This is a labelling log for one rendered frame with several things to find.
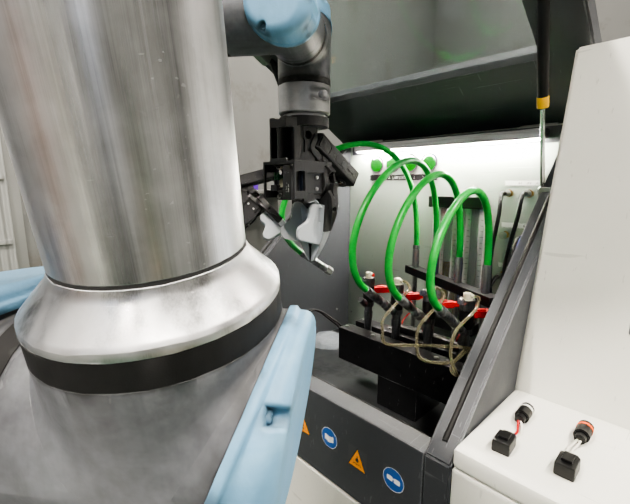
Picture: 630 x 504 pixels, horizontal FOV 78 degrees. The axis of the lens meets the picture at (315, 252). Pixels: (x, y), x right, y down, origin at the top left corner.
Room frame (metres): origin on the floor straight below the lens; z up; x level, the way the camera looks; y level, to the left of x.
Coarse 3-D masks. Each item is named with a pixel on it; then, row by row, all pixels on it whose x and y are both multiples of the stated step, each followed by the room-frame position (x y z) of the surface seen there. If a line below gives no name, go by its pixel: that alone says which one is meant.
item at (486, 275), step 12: (468, 192) 0.68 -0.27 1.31; (480, 192) 0.72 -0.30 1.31; (456, 204) 0.66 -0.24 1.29; (444, 216) 0.65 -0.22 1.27; (444, 228) 0.63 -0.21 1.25; (492, 228) 0.76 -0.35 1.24; (432, 252) 0.62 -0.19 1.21; (432, 264) 0.61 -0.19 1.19; (432, 276) 0.61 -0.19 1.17; (432, 288) 0.61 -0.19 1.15; (432, 300) 0.62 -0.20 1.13; (444, 312) 0.64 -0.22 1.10; (456, 324) 0.67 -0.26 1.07
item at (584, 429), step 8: (584, 424) 0.48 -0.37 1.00; (592, 424) 0.48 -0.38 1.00; (576, 432) 0.47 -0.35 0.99; (584, 432) 0.46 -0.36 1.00; (592, 432) 0.47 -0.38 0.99; (576, 440) 0.46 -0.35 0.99; (584, 440) 0.46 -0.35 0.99; (568, 448) 0.45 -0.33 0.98; (576, 448) 0.45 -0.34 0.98; (560, 456) 0.42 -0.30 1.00; (568, 456) 0.41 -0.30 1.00; (576, 456) 0.42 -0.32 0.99; (560, 464) 0.41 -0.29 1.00; (568, 464) 0.40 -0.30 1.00; (576, 464) 0.40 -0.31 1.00; (560, 472) 0.40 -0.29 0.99; (568, 472) 0.40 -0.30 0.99; (576, 472) 0.40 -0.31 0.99; (568, 480) 0.40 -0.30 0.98
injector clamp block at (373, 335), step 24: (360, 336) 0.84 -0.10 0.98; (384, 336) 0.83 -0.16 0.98; (408, 336) 0.83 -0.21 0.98; (360, 360) 0.84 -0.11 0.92; (384, 360) 0.79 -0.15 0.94; (408, 360) 0.75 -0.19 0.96; (432, 360) 0.71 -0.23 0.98; (384, 384) 0.79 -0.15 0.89; (408, 384) 0.75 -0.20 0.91; (432, 384) 0.71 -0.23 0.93; (408, 408) 0.74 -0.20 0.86; (432, 408) 0.78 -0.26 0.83
